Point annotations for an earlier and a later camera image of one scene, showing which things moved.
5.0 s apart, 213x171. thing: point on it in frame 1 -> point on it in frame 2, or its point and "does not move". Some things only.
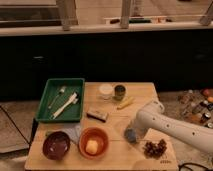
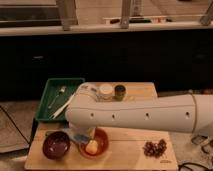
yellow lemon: [91, 147] does not move
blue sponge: [130, 134] -> [81, 137]
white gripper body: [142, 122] -> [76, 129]
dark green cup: [119, 92] does not move
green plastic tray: [62, 100] does not move
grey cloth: [73, 133] does not move
